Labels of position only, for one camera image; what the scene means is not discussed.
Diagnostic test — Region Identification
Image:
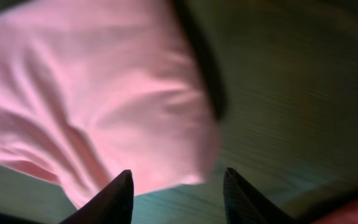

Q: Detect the pink t-shirt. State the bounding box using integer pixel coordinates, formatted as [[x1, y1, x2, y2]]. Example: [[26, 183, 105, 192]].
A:
[[0, 0, 219, 208]]

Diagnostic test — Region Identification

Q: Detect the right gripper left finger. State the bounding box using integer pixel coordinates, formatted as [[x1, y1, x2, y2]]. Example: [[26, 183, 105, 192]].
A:
[[61, 170, 134, 224]]

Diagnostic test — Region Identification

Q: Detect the red printed t-shirt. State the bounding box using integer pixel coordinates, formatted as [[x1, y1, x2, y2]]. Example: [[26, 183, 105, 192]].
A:
[[313, 199, 358, 224]]

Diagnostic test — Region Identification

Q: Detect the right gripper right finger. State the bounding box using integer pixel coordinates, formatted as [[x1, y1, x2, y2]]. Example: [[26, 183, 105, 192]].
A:
[[223, 167, 296, 224]]

